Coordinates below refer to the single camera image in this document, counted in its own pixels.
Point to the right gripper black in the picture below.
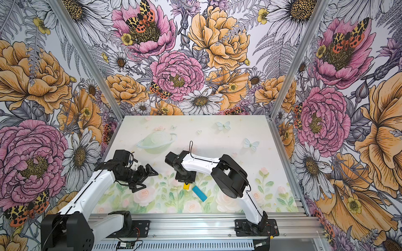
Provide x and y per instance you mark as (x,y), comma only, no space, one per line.
(191,180)

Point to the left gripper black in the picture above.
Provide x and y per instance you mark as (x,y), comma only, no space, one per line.
(142,176)

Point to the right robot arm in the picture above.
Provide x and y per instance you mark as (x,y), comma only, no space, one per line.
(232,181)

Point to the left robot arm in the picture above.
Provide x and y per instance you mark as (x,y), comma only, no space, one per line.
(69,229)

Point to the teal block lower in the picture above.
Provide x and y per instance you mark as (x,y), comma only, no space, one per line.
(199,193)

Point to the small green circuit board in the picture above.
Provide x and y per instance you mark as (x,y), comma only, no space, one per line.
(122,245)

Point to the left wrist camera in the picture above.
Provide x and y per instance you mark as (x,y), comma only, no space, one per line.
(135,165)

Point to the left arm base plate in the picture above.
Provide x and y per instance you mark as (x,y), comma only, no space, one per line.
(139,228)

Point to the white vented cable duct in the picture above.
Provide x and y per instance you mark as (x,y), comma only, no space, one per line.
(181,245)

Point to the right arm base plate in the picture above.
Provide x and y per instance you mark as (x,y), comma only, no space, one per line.
(266,228)

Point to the aluminium front rail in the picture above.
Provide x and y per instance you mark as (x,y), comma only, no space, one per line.
(219,226)

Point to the left aluminium corner post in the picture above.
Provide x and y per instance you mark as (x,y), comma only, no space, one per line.
(69,26)

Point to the aluminium corner post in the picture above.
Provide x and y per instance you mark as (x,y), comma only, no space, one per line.
(302,48)
(69,26)

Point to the right aluminium corner post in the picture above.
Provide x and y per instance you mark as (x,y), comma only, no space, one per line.
(302,48)

